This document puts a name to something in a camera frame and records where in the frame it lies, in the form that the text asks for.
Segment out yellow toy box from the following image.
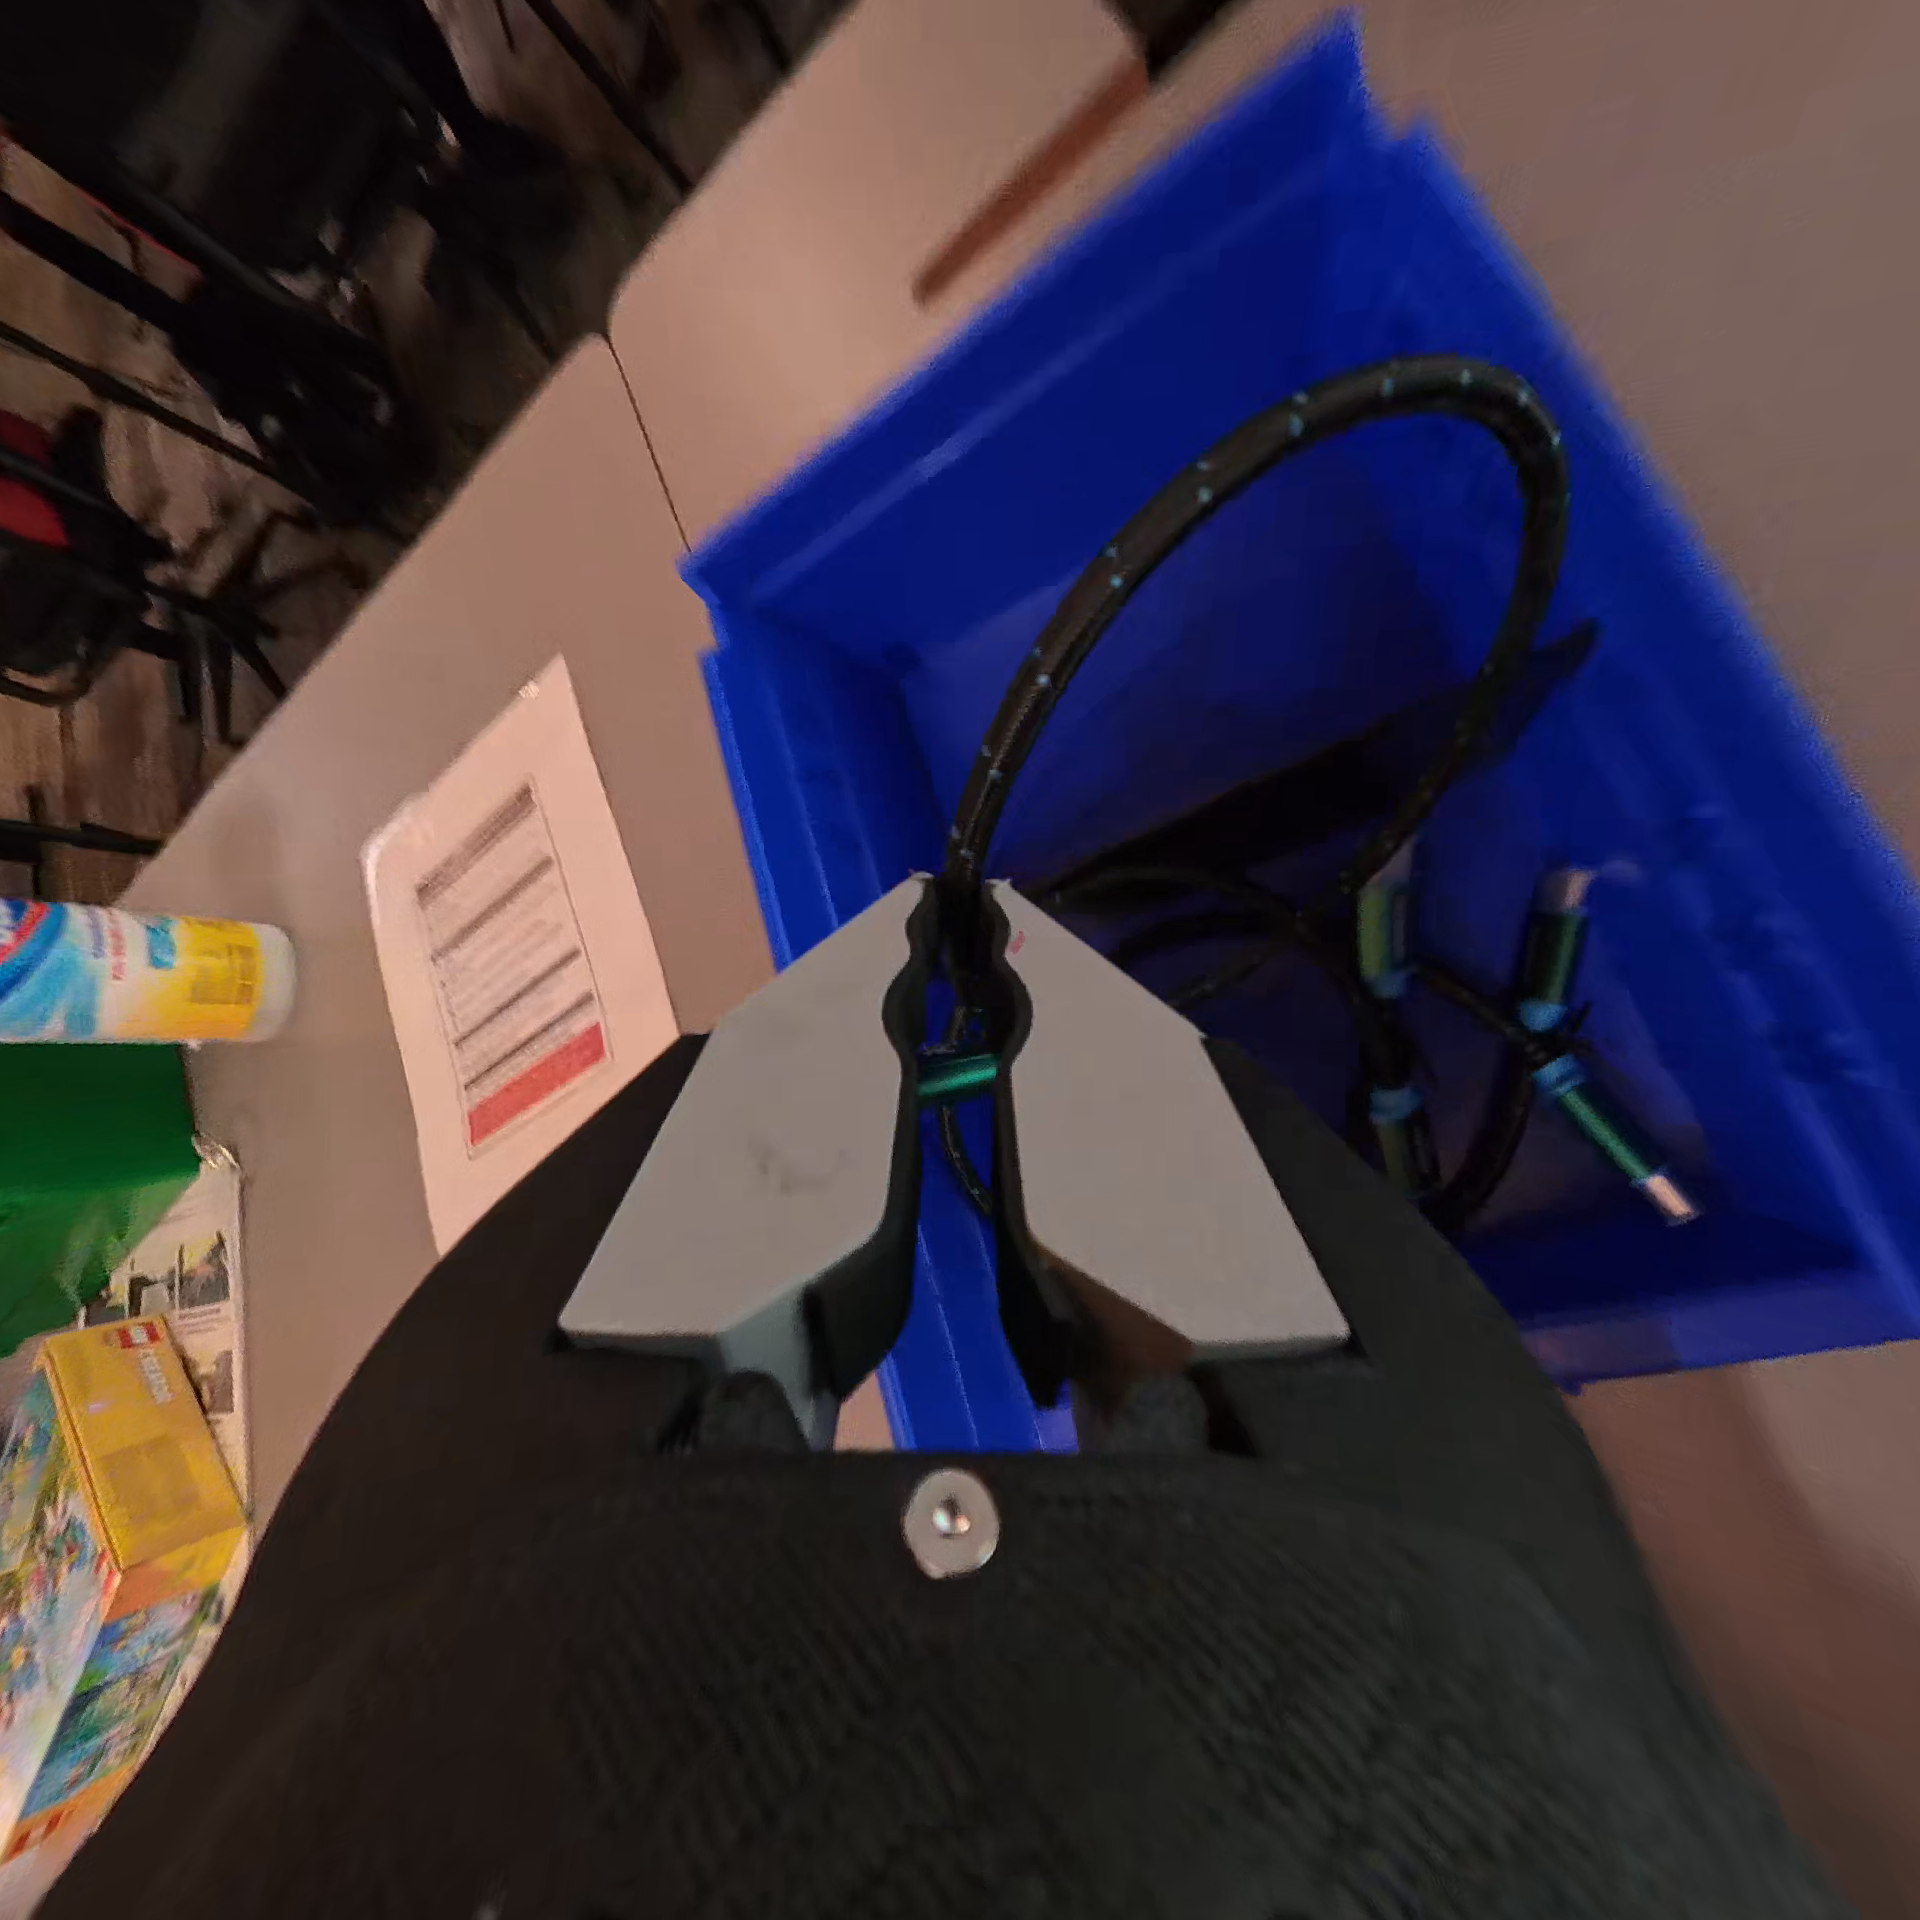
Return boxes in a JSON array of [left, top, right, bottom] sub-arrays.
[[37, 1312, 250, 1568]]

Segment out blue plastic bin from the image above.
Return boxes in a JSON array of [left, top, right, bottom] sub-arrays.
[[678, 6, 1920, 1390]]

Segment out wipes canister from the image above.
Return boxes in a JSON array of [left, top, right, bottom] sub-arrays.
[[0, 896, 298, 1047]]

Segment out black braided cable green plugs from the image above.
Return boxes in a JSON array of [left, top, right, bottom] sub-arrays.
[[914, 356, 1578, 1215], [1035, 862, 1704, 1247]]

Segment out red bag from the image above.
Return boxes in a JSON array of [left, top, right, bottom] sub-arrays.
[[0, 411, 77, 548]]

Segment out black office chair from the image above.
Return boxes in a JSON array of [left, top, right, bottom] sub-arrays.
[[0, 407, 298, 752]]

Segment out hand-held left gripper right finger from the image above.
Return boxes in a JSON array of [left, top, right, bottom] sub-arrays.
[[986, 880, 1355, 1413]]

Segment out colourful toy box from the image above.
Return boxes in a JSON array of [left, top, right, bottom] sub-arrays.
[[0, 1381, 243, 1869]]

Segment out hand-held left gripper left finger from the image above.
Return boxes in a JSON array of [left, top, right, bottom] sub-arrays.
[[556, 874, 941, 1450]]

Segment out green plastic bin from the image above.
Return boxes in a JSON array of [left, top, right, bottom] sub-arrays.
[[0, 1042, 203, 1360]]

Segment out white laminated paper sheet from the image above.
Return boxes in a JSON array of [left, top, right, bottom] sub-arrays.
[[358, 652, 682, 1259]]

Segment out printed leaflet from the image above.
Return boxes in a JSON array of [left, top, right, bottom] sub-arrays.
[[94, 1159, 250, 1423]]

